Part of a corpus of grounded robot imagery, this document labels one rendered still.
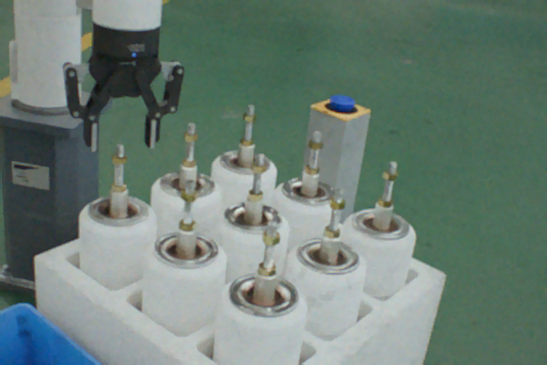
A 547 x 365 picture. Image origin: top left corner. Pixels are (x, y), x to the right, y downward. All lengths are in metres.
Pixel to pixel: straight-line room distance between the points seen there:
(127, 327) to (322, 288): 0.23
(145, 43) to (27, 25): 0.28
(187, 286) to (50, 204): 0.36
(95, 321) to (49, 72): 0.36
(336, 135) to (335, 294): 0.36
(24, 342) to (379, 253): 0.48
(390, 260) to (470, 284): 0.46
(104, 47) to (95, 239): 0.24
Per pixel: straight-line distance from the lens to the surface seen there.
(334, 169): 1.14
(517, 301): 1.36
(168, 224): 0.97
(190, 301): 0.82
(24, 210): 1.13
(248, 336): 0.75
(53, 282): 0.95
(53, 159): 1.08
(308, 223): 0.97
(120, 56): 0.80
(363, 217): 0.96
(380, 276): 0.94
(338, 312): 0.85
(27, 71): 1.06
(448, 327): 1.24
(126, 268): 0.90
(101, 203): 0.93
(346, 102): 1.13
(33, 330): 0.98
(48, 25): 1.03
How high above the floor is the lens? 0.70
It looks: 26 degrees down
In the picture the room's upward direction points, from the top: 7 degrees clockwise
